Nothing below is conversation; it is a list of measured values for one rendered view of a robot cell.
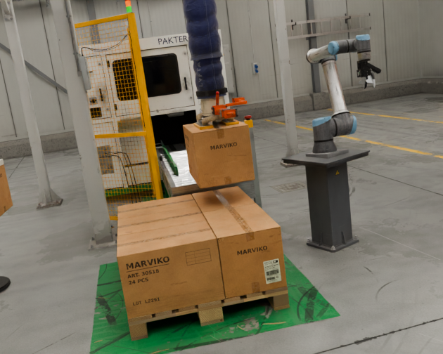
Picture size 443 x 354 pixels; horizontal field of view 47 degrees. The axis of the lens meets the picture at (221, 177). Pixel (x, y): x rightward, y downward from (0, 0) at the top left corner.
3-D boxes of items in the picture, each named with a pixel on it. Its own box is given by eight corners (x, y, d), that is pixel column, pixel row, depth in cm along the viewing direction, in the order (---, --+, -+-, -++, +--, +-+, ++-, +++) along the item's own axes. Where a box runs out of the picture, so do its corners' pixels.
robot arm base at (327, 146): (322, 149, 420) (320, 138, 419) (342, 149, 406) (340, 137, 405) (307, 154, 408) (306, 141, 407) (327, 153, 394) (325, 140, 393)
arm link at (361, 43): (365, 34, 356) (372, 32, 347) (367, 53, 358) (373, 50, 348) (352, 36, 355) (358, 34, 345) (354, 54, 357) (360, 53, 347)
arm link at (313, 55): (301, 51, 421) (331, 38, 355) (315, 49, 423) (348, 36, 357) (302, 65, 423) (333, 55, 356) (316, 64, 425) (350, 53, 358)
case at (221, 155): (189, 173, 419) (182, 125, 411) (237, 165, 425) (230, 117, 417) (200, 189, 361) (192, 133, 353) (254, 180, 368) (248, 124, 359)
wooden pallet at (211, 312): (129, 268, 425) (126, 252, 422) (245, 246, 441) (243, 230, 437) (131, 341, 309) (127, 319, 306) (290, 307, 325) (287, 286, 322)
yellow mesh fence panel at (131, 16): (99, 230, 545) (61, 26, 500) (105, 226, 554) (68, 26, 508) (167, 232, 505) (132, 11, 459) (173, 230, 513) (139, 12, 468)
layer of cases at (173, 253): (126, 252, 422) (117, 206, 413) (243, 230, 437) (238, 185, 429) (127, 319, 306) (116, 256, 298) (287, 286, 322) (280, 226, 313)
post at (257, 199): (255, 220, 510) (243, 120, 488) (261, 218, 511) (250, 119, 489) (257, 221, 503) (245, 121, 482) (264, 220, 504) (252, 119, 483)
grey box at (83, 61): (86, 89, 478) (80, 57, 472) (92, 88, 479) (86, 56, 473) (84, 90, 459) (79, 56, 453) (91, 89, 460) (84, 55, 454)
